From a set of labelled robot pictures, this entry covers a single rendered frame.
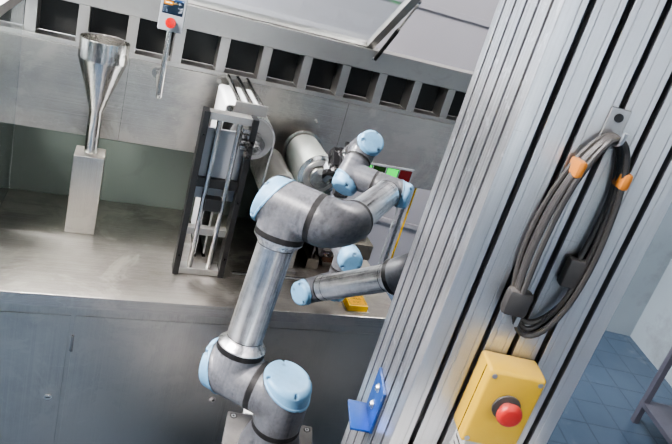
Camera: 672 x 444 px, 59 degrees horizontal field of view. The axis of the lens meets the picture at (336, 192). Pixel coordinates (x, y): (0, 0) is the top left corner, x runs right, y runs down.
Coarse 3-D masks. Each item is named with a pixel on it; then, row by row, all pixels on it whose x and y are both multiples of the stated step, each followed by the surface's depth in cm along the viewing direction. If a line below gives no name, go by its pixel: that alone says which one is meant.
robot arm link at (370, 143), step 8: (360, 136) 169; (368, 136) 168; (376, 136) 169; (352, 144) 172; (360, 144) 168; (368, 144) 168; (376, 144) 169; (360, 152) 168; (368, 152) 168; (376, 152) 168
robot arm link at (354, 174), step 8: (352, 152) 169; (344, 160) 169; (352, 160) 167; (360, 160) 167; (368, 160) 169; (344, 168) 166; (352, 168) 166; (360, 168) 166; (368, 168) 166; (336, 176) 166; (344, 176) 165; (352, 176) 165; (360, 176) 165; (368, 176) 164; (336, 184) 166; (344, 184) 164; (352, 184) 165; (360, 184) 165; (368, 184) 164; (344, 192) 168; (352, 192) 166
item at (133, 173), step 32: (32, 128) 203; (32, 160) 207; (64, 160) 210; (128, 160) 216; (160, 160) 219; (192, 160) 223; (64, 192) 215; (128, 192) 221; (160, 192) 225; (256, 192) 235
